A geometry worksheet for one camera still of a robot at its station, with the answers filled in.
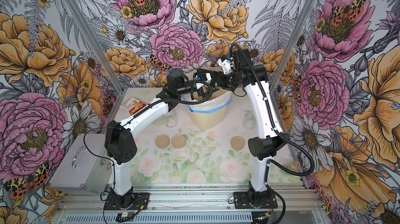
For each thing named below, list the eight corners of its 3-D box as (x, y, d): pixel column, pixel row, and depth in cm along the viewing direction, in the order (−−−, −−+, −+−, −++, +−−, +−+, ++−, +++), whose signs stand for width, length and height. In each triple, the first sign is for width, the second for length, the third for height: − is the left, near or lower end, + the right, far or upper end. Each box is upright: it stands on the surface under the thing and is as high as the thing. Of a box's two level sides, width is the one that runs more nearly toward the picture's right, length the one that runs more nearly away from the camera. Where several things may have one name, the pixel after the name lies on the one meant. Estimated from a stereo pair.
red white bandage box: (123, 110, 113) (120, 105, 109) (135, 101, 118) (132, 96, 114) (134, 118, 108) (132, 114, 104) (146, 108, 114) (144, 103, 110)
